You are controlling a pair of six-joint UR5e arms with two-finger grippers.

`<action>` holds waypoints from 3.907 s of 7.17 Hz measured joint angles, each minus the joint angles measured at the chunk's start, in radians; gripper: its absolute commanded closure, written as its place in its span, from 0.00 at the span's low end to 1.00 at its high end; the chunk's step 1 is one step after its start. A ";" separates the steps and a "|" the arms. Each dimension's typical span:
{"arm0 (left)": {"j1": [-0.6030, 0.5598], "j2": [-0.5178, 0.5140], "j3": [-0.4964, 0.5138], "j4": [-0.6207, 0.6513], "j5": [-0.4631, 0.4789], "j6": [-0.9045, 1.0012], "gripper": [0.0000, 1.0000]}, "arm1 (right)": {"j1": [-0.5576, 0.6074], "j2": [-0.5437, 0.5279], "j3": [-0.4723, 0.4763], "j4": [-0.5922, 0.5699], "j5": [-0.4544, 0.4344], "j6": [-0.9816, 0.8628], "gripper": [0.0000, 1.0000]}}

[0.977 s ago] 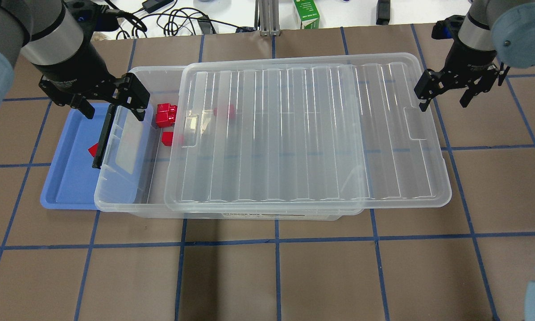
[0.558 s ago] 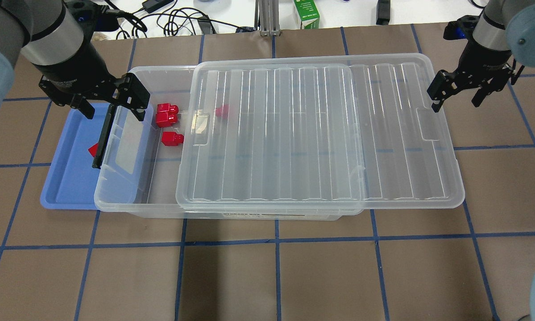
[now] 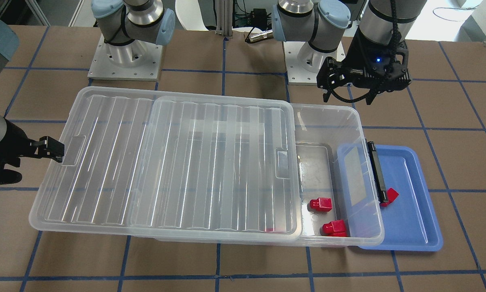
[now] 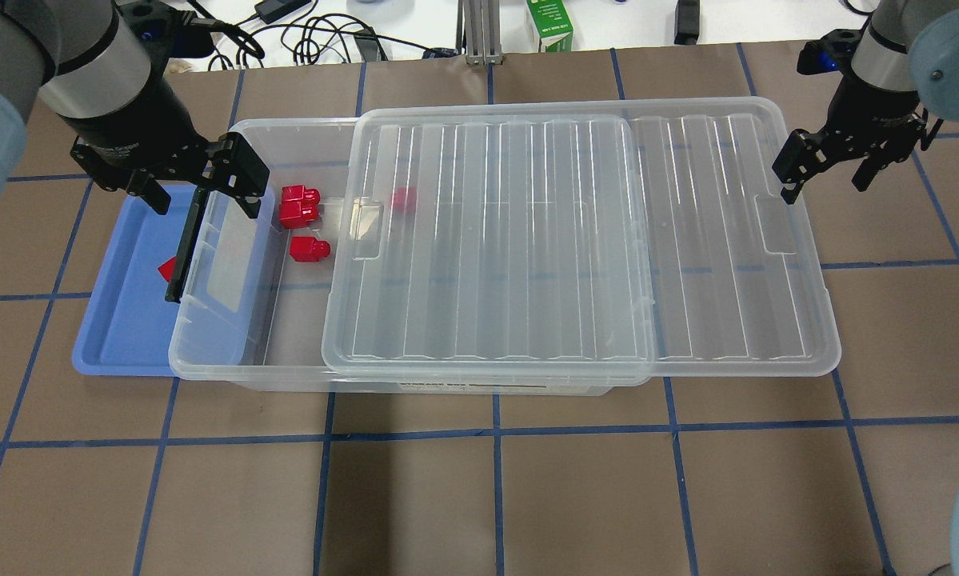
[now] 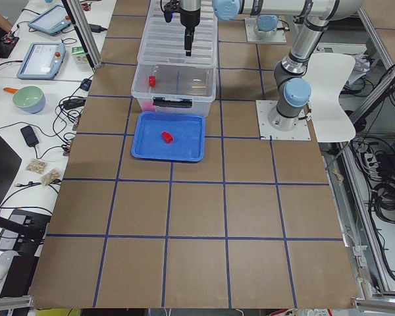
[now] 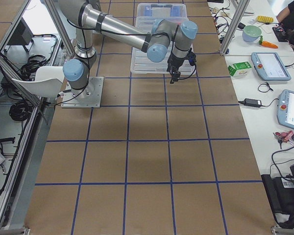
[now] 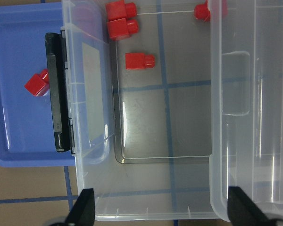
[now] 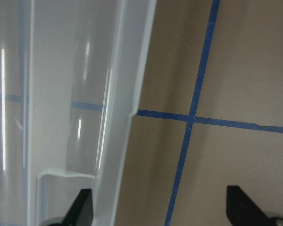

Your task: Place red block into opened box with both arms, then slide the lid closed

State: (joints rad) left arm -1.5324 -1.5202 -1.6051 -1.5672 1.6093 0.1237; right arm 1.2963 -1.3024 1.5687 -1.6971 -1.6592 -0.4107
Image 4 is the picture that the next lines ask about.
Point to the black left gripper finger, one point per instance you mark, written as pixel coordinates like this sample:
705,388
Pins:
238,171
149,190

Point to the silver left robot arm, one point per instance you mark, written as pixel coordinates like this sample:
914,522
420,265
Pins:
100,67

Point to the black latch handle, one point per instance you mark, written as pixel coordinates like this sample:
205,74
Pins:
186,246

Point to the green white milk carton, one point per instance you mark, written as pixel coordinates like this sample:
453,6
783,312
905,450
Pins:
550,26

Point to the aluminium frame post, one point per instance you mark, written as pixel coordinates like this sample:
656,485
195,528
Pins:
479,32

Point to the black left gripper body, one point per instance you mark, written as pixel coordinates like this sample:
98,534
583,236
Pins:
137,124

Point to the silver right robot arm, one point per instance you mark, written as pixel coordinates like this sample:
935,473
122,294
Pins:
899,84

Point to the red block under lid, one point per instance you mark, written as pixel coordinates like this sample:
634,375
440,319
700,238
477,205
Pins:
403,200

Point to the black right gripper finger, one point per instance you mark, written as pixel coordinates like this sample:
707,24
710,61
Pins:
801,158
868,170

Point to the clear plastic storage box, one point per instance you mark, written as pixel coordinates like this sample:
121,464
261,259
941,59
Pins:
287,264

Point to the blue plastic tray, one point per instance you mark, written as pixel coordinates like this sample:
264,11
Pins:
128,323

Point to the red block top pair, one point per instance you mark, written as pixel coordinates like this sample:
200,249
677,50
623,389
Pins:
300,206

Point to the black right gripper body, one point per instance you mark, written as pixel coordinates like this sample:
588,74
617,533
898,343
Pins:
875,110

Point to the clear plastic box lid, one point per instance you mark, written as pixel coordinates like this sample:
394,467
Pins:
734,272

